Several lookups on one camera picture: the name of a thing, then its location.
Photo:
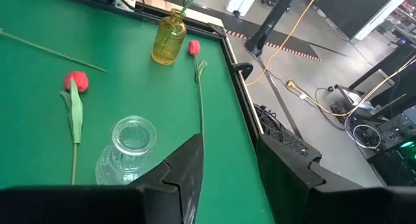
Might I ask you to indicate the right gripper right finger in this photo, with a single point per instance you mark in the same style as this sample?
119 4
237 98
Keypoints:
286 185

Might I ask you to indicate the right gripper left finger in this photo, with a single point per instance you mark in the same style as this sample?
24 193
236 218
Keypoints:
175 191

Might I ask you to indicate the bright red artificial tulip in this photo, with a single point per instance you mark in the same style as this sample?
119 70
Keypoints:
81 82
194 47

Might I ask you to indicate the black artificial tulip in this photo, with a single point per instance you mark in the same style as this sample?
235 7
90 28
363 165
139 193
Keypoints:
52 50

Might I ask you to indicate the ribbed clear glass vase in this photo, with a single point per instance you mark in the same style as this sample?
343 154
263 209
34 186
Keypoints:
123 165

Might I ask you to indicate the yellow glass vase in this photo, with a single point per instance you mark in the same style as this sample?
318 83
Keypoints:
167 42

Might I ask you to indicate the black perforated computer tower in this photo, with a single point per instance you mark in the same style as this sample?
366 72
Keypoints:
276 126

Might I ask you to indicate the black computer with green light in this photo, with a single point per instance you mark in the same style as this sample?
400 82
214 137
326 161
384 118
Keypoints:
399 165

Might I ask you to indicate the orange black striped tape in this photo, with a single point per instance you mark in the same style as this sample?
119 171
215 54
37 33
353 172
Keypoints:
292 51

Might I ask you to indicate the black pole base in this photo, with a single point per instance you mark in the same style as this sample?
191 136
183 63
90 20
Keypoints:
263 35

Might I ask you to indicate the green table mat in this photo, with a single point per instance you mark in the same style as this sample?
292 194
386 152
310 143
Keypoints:
32 136

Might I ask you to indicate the black panel with white edge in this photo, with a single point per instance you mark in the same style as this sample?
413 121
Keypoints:
357 9

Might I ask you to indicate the black table frame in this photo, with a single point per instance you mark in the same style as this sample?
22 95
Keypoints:
242 94

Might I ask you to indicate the black curved bracket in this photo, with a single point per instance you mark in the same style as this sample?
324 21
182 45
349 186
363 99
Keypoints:
243 68

